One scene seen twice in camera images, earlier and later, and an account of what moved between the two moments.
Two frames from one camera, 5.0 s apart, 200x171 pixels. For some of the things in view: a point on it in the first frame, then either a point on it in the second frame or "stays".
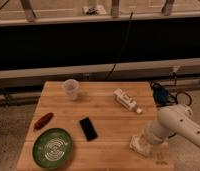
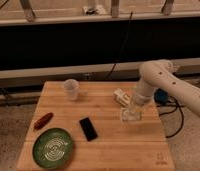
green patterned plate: x=53 y=148 stays
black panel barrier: x=89 y=43 stays
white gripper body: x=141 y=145 -> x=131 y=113
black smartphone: x=88 y=129 stays
